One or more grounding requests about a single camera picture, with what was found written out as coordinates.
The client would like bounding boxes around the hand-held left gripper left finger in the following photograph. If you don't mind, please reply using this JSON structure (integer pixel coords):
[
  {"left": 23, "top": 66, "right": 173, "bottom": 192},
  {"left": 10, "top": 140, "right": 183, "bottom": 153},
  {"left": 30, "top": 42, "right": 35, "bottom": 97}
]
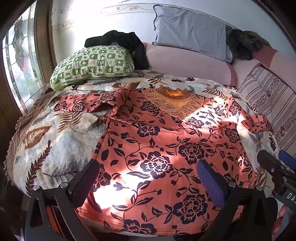
[{"left": 25, "top": 159, "right": 100, "bottom": 241}]

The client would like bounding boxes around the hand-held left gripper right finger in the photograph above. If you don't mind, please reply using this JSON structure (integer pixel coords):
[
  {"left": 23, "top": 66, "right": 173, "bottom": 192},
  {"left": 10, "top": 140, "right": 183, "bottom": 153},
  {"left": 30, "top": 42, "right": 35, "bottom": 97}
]
[{"left": 196, "top": 160, "right": 274, "bottom": 241}]

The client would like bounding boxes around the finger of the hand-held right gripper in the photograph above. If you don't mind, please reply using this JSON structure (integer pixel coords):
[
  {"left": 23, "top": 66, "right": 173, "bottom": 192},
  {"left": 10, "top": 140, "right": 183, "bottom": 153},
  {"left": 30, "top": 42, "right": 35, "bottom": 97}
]
[
  {"left": 279, "top": 150, "right": 296, "bottom": 171},
  {"left": 257, "top": 149, "right": 288, "bottom": 183}
]

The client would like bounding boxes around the orange floral shirt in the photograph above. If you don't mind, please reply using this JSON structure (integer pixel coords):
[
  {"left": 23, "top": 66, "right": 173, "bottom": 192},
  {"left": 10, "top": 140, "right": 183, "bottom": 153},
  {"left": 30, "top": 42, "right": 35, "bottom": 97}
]
[{"left": 53, "top": 85, "right": 274, "bottom": 235}]

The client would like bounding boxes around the person's right hand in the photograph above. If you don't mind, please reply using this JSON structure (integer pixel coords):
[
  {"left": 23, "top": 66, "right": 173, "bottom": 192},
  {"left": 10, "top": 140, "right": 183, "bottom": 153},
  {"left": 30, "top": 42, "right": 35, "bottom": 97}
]
[{"left": 272, "top": 205, "right": 287, "bottom": 234}]

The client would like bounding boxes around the leaf print plush blanket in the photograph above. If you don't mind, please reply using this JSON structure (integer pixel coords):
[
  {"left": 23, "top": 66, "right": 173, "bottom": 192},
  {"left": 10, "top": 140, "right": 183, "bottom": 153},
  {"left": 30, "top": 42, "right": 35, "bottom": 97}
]
[{"left": 6, "top": 70, "right": 281, "bottom": 197}]

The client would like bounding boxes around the striped floral mattress pad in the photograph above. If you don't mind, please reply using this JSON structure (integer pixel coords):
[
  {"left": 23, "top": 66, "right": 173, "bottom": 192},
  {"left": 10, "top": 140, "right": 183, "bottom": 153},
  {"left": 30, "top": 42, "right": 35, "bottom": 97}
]
[{"left": 238, "top": 66, "right": 296, "bottom": 160}]

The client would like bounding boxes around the green checkered pillow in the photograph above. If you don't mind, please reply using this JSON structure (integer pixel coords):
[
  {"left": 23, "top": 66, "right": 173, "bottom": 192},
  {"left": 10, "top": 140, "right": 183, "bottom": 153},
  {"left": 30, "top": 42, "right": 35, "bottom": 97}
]
[{"left": 50, "top": 43, "right": 135, "bottom": 91}]

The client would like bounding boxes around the dark furry cloth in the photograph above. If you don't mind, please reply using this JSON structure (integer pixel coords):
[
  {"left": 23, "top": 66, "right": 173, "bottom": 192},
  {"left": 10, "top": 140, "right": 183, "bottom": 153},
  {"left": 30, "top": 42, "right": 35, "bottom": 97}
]
[{"left": 226, "top": 28, "right": 271, "bottom": 61}]

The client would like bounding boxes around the pink bolster cushion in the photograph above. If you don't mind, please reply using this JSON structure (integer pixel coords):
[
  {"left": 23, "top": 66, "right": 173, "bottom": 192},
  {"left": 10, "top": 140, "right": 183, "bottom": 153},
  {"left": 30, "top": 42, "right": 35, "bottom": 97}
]
[{"left": 142, "top": 42, "right": 237, "bottom": 87}]

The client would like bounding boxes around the stained glass window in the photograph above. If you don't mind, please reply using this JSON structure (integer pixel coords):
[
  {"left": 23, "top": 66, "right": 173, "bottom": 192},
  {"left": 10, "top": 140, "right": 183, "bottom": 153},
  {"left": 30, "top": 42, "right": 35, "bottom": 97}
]
[{"left": 0, "top": 0, "right": 57, "bottom": 114}]

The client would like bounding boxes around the black cloth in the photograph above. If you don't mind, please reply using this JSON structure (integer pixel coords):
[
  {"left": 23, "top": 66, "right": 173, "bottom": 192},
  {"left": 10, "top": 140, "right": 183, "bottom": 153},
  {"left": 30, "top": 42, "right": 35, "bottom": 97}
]
[{"left": 84, "top": 30, "right": 150, "bottom": 69}]

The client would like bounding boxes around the grey pillow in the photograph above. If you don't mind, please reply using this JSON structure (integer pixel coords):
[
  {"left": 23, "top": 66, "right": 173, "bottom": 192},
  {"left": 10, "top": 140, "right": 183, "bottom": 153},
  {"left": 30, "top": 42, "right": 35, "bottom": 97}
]
[{"left": 153, "top": 5, "right": 233, "bottom": 62}]

